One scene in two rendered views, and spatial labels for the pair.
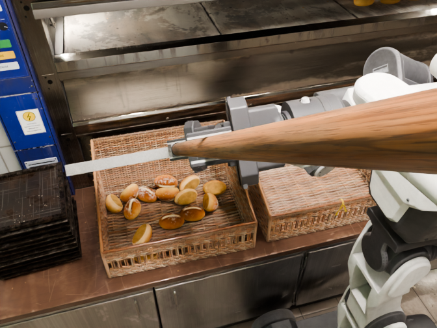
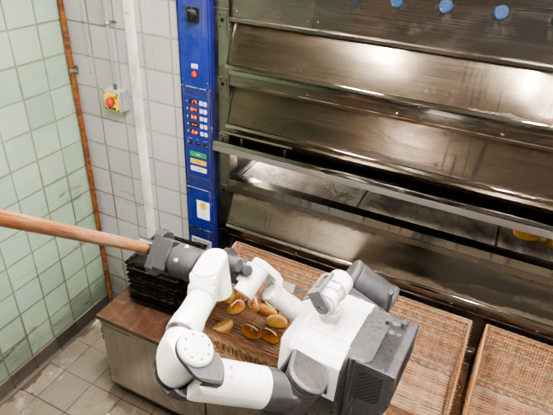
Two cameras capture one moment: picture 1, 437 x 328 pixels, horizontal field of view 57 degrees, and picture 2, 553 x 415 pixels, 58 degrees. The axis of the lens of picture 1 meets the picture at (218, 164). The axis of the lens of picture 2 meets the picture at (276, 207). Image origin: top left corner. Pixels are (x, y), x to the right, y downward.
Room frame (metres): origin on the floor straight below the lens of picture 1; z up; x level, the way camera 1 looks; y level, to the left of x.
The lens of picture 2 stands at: (-0.17, -0.92, 2.31)
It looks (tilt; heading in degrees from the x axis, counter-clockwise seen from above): 32 degrees down; 40
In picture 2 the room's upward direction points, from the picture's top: 3 degrees clockwise
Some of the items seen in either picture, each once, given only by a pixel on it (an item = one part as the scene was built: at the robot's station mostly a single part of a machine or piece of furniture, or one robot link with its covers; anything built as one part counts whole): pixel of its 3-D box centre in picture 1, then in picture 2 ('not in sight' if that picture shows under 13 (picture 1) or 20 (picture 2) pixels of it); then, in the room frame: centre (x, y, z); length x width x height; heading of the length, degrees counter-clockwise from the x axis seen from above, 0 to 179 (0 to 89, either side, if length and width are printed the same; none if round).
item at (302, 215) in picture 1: (312, 164); (388, 356); (1.25, -0.39, 0.72); 0.56 x 0.49 x 0.28; 105
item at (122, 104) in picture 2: not in sight; (116, 99); (1.06, 1.13, 1.46); 0.10 x 0.07 x 0.10; 106
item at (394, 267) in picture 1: (397, 245); not in sight; (0.65, -0.47, 0.98); 0.14 x 0.13 x 0.12; 16
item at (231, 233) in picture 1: (171, 192); (261, 308); (1.09, 0.18, 0.72); 0.56 x 0.49 x 0.28; 104
